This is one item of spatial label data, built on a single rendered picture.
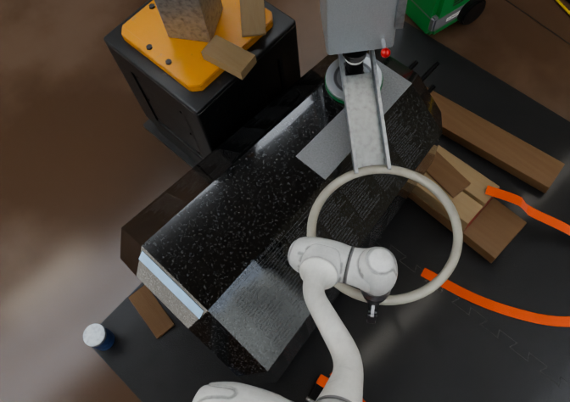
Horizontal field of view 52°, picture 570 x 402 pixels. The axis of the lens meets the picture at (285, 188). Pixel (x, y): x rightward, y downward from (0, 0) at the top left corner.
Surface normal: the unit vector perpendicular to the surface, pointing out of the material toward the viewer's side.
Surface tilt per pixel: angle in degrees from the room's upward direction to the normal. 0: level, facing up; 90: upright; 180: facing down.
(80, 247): 0
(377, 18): 90
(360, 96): 16
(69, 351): 0
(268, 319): 45
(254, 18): 11
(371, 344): 0
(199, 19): 90
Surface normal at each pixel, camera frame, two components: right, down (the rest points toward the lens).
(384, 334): -0.08, -0.42
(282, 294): 0.47, 0.11
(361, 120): -0.05, -0.15
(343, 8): 0.09, 0.90
